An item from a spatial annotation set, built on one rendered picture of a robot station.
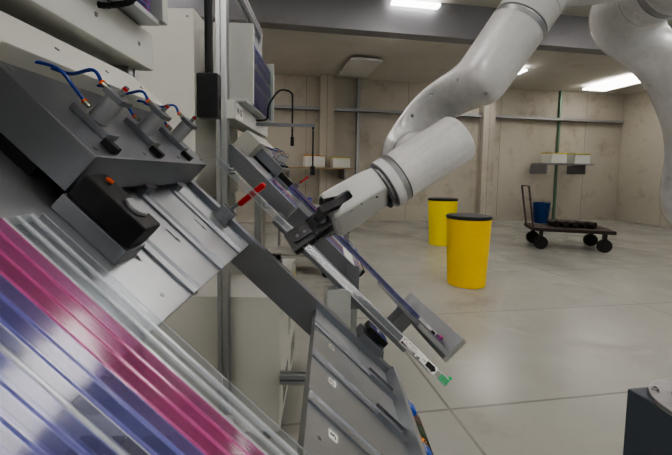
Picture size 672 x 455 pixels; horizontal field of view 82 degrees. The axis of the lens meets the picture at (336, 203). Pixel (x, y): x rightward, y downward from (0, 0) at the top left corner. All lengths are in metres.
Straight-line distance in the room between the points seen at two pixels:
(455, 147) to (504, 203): 10.01
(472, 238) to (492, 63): 3.39
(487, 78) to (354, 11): 4.61
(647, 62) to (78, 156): 0.84
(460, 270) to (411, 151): 3.50
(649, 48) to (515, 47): 0.26
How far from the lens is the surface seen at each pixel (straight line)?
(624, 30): 0.88
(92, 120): 0.50
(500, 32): 0.70
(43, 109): 0.47
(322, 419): 0.50
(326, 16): 5.15
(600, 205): 12.40
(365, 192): 0.58
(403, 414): 0.72
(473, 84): 0.67
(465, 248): 4.02
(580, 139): 11.92
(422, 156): 0.62
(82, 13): 0.71
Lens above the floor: 1.11
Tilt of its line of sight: 4 degrees down
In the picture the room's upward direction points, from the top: 1 degrees clockwise
